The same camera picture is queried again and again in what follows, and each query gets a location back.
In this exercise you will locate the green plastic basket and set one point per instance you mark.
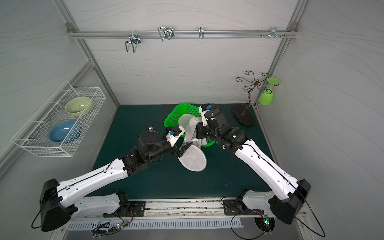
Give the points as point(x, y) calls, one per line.
point(181, 109)

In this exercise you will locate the bronze cup tree stand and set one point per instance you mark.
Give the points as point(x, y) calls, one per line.
point(242, 114)

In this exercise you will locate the round floor cable port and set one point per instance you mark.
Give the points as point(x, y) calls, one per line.
point(265, 224)

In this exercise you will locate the white wire wall basket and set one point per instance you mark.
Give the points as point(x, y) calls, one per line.
point(33, 137)

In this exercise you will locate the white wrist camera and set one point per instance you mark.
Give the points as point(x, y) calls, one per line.
point(202, 110)
point(175, 133)

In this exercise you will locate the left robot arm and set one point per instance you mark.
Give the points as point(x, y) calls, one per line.
point(57, 200)

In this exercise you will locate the metal spoon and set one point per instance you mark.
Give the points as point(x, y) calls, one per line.
point(150, 129)

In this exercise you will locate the light green bowl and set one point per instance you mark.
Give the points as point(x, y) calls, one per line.
point(80, 106)

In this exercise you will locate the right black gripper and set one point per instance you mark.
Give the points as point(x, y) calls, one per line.
point(199, 130)

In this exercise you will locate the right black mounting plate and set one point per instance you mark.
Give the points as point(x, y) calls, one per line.
point(237, 207)

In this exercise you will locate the green plastic wine glass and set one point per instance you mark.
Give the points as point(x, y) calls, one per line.
point(267, 95)

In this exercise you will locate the right metal rail hook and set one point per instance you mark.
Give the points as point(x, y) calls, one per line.
point(274, 34)

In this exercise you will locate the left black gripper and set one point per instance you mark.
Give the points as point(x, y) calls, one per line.
point(177, 148)

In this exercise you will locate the white slotted cable duct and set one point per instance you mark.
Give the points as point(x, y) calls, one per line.
point(158, 224)

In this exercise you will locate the small flat metal hook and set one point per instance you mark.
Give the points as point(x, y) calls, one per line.
point(201, 32)

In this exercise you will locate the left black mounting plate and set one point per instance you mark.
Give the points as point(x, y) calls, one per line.
point(128, 210)

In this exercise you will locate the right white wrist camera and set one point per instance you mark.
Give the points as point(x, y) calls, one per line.
point(202, 110)

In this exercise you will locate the black mounting plate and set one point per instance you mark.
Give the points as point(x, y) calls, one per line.
point(237, 207)
point(128, 210)

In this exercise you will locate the blue bowl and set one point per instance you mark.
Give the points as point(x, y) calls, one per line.
point(66, 132)

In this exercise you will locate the double prong metal hook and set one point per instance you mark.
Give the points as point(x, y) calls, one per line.
point(133, 42)

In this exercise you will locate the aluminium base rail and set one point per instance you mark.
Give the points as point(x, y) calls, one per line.
point(95, 207)

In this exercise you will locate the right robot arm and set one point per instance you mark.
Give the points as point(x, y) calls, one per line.
point(289, 194)

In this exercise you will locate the looped metal hook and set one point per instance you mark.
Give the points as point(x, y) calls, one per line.
point(166, 33)

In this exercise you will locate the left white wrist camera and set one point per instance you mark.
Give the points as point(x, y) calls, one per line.
point(175, 133)

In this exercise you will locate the aluminium top rail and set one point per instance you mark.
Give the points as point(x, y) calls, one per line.
point(179, 34)

